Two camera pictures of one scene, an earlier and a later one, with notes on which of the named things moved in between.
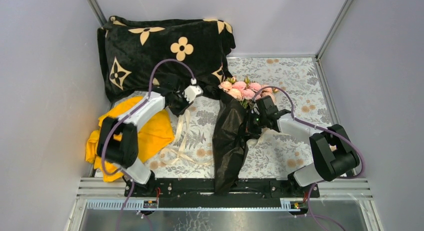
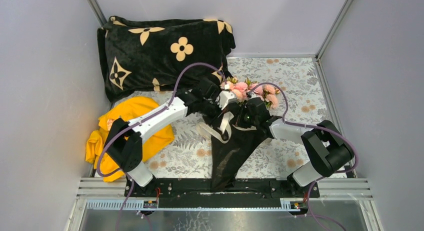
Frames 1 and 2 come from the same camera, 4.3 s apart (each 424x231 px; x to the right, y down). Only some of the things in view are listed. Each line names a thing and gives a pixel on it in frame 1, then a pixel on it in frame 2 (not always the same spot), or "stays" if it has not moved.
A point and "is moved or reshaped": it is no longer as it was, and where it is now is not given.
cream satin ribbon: x=182 y=151 to x=216 y=133
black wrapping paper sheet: x=230 y=144 is moved or reshaped
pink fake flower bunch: x=243 y=91 stays
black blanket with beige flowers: x=134 y=53 stays
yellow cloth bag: x=155 y=133 stays
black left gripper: x=186 y=106 to x=214 y=101
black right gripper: x=251 y=132 to x=239 y=121
